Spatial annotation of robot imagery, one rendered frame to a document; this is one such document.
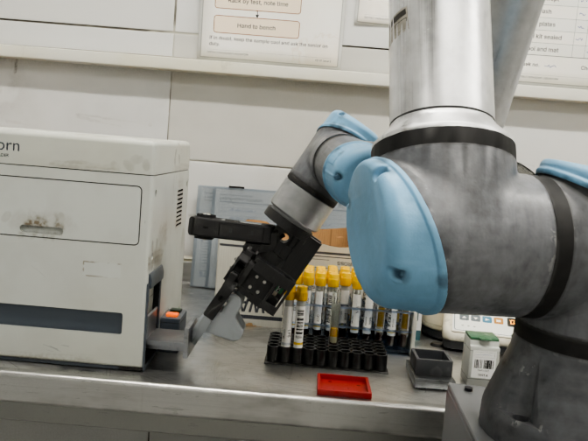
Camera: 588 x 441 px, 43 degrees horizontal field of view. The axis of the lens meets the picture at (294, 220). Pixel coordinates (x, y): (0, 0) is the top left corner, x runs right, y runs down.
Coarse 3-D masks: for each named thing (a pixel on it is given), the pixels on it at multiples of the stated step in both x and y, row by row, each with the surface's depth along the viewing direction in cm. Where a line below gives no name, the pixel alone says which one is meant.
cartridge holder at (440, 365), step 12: (408, 360) 108; (420, 360) 101; (432, 360) 101; (444, 360) 101; (408, 372) 106; (420, 372) 101; (432, 372) 101; (444, 372) 101; (420, 384) 99; (432, 384) 99; (444, 384) 99
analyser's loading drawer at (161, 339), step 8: (152, 312) 100; (152, 320) 101; (192, 320) 102; (152, 328) 102; (160, 328) 104; (152, 336) 100; (160, 336) 100; (168, 336) 101; (176, 336) 101; (184, 336) 98; (152, 344) 98; (160, 344) 98; (168, 344) 98; (176, 344) 98; (184, 344) 98; (192, 344) 102; (184, 352) 98
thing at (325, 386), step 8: (320, 376) 100; (328, 376) 100; (336, 376) 100; (344, 376) 100; (352, 376) 100; (360, 376) 100; (320, 384) 98; (328, 384) 98; (336, 384) 98; (344, 384) 98; (352, 384) 99; (360, 384) 99; (368, 384) 97; (320, 392) 94; (328, 392) 94; (336, 392) 94; (344, 392) 94; (352, 392) 94; (360, 392) 94; (368, 392) 94
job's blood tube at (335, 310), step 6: (336, 294) 108; (336, 300) 108; (336, 306) 108; (336, 312) 108; (330, 318) 109; (336, 318) 108; (330, 324) 109; (336, 324) 109; (330, 330) 109; (336, 330) 109; (330, 336) 109; (336, 336) 109; (330, 342) 109; (336, 342) 109
